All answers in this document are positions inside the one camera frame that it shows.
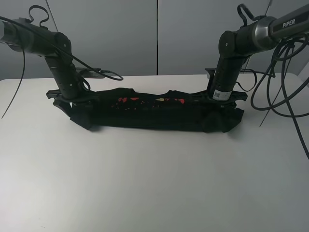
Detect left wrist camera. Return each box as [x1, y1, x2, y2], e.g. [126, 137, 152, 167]
[76, 68, 100, 78]

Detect black printed t-shirt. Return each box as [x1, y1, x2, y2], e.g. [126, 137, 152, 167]
[70, 88, 248, 133]

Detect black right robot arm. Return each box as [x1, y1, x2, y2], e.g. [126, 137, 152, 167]
[190, 4, 309, 105]

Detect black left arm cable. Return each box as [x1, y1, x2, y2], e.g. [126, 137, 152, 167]
[0, 6, 124, 119]

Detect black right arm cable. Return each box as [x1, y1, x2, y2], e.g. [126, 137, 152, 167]
[235, 3, 309, 158]

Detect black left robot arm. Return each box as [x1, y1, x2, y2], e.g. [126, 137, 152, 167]
[0, 17, 99, 118]

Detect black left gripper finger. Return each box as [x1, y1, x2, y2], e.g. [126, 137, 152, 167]
[53, 101, 72, 116]

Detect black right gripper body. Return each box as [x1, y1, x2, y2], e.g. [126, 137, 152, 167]
[188, 90, 248, 105]

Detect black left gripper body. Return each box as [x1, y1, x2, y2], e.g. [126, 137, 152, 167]
[46, 89, 99, 106]

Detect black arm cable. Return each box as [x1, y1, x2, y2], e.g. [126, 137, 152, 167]
[235, 3, 309, 158]
[0, 6, 124, 119]

